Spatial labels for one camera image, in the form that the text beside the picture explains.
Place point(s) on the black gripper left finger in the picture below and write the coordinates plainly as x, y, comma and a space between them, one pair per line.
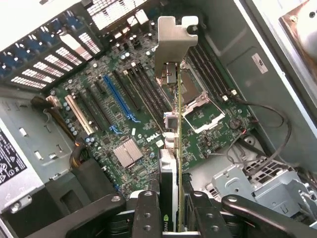
147, 218

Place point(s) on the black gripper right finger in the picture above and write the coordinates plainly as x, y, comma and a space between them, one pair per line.
210, 218

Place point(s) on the metal CPU socket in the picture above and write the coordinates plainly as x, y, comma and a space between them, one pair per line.
200, 109

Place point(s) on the metal disk bay cage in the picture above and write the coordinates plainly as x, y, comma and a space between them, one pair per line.
267, 183

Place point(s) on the grey power supply unit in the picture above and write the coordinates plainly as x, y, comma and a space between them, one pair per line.
29, 138

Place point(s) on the blue expansion slot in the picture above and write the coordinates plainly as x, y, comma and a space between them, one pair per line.
119, 96

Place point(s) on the black open PC case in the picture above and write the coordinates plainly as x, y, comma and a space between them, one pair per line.
247, 37

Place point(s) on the silver chipset heatsink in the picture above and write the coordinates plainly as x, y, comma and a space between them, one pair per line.
127, 153

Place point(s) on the beige expansion slot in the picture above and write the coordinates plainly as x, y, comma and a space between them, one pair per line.
79, 115

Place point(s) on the green Dell motherboard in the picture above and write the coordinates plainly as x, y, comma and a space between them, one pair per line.
119, 129

